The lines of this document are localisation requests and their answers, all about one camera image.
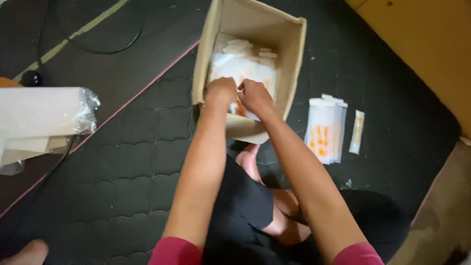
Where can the person's right hand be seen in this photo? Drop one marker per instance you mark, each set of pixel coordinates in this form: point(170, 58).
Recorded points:
point(254, 97)

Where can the person's left hand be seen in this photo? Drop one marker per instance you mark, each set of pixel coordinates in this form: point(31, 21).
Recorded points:
point(220, 92)

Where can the person's right fingers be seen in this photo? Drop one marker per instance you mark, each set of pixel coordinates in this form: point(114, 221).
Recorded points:
point(245, 88)

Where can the person's left fingers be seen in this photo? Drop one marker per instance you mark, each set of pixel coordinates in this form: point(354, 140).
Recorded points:
point(228, 84)

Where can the white orange printed plastic packet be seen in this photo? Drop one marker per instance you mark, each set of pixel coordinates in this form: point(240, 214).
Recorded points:
point(245, 71)

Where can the brown cardboard box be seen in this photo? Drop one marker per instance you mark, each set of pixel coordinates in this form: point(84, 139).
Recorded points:
point(257, 55)

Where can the pile of white packets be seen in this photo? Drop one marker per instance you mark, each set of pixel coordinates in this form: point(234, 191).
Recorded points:
point(244, 48)

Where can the stack of white orange packets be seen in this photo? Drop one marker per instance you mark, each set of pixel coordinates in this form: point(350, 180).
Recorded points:
point(323, 128)

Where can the black quilted mat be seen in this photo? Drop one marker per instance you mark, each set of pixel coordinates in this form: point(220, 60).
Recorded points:
point(147, 147)

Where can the narrow clear orange packet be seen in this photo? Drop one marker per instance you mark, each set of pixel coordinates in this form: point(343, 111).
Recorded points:
point(357, 131)

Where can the person's legs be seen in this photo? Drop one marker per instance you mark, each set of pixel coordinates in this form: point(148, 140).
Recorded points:
point(276, 217)

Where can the yellow wooden furniture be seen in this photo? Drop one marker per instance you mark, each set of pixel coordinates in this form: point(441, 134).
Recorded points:
point(423, 48)

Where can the plastic wrapped white foam bundle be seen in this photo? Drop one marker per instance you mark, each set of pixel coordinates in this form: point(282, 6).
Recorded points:
point(40, 114)

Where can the black round plug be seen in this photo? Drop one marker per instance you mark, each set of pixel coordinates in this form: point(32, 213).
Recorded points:
point(31, 78)

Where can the brown cushion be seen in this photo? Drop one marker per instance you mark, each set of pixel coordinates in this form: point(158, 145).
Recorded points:
point(438, 209)

